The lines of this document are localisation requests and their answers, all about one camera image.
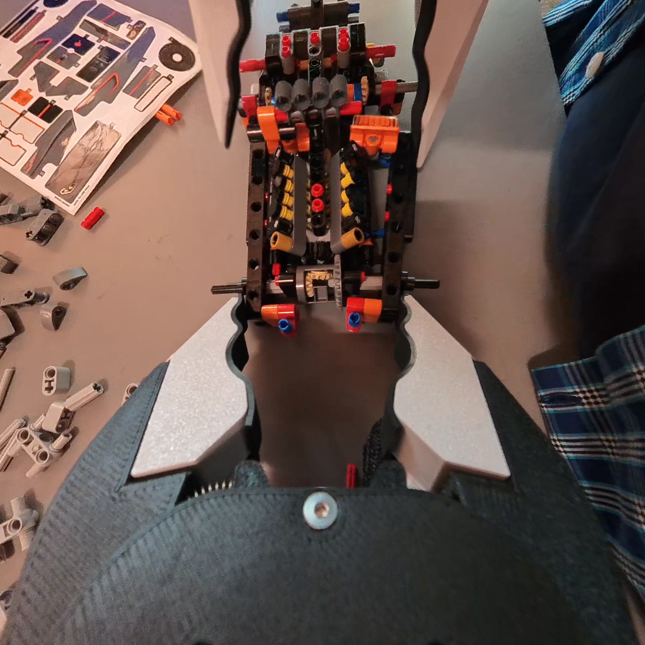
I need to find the person's navy undershirt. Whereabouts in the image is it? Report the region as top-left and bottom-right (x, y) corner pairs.
(547, 86), (645, 363)

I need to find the person in plaid shirt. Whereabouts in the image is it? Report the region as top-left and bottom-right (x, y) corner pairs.
(529, 0), (645, 585)

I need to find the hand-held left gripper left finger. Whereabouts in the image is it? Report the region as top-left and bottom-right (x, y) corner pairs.
(130, 295), (261, 478)

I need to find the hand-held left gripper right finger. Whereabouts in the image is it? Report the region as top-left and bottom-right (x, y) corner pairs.
(392, 294), (511, 493)

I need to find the lego sticker sheet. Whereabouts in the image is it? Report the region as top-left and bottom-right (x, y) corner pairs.
(0, 0), (202, 215)

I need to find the pile of dark grey lego pieces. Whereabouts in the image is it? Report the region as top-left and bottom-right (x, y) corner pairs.
(0, 194), (88, 353)

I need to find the lego car chassis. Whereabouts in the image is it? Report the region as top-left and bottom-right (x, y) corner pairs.
(212, 0), (404, 336)

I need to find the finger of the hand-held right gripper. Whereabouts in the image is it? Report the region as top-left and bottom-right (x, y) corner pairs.
(413, 0), (489, 170)
(189, 0), (253, 150)

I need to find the pile of light grey lego connectors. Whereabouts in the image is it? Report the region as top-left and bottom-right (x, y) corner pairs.
(0, 365), (139, 613)

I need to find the black lego side beam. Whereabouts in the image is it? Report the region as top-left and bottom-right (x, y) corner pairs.
(345, 115), (440, 334)

